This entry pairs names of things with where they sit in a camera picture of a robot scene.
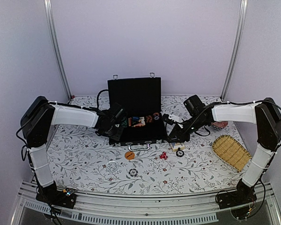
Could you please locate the blue playing card box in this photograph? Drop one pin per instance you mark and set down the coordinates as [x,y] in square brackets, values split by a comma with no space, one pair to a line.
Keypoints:
[175,146]

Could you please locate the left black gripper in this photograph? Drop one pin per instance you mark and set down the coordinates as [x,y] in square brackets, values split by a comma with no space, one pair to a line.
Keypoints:
[117,137]

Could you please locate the left aluminium frame post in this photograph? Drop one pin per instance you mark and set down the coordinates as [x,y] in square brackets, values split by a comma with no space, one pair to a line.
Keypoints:
[56,49]

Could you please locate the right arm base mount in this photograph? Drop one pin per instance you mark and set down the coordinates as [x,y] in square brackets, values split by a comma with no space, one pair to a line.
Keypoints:
[226,199]

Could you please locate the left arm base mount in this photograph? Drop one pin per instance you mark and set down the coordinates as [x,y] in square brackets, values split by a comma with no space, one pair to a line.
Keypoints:
[52,196]

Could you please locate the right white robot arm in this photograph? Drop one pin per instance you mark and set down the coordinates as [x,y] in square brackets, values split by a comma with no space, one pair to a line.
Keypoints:
[264,115]

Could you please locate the red dice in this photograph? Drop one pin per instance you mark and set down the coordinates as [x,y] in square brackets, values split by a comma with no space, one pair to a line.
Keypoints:
[163,156]

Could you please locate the aluminium frame post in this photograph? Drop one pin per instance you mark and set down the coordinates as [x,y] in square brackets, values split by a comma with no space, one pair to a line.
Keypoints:
[56,49]
[235,49]

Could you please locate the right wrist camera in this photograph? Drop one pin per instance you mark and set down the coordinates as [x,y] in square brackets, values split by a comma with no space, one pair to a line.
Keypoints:
[172,119]

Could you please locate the orange dealer button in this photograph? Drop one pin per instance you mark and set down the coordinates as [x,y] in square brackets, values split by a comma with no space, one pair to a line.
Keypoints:
[129,155]

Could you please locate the green chip stack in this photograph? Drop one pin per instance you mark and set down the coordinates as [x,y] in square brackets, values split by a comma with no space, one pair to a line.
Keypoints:
[124,122]

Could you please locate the card deck in case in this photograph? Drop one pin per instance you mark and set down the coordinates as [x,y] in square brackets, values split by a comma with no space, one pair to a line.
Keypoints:
[136,122]

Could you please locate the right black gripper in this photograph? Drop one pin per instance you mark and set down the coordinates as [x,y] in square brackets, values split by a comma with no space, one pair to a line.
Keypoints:
[177,132]

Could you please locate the red patterned bowl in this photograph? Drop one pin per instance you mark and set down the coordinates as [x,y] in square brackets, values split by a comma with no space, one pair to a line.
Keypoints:
[219,125]

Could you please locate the woven bamboo tray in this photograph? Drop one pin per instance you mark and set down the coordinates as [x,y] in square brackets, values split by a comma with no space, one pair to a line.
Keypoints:
[231,152]

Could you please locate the black poker case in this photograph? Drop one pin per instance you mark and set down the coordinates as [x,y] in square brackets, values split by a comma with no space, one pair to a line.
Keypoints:
[139,97]

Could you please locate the right aluminium frame post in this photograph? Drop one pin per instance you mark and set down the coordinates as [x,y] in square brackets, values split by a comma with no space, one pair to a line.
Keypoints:
[235,49]

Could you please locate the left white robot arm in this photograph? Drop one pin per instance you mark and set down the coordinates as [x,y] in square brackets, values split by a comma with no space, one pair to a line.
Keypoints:
[35,125]

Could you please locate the orange chip stack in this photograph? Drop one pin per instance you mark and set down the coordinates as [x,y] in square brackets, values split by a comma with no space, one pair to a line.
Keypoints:
[149,119]

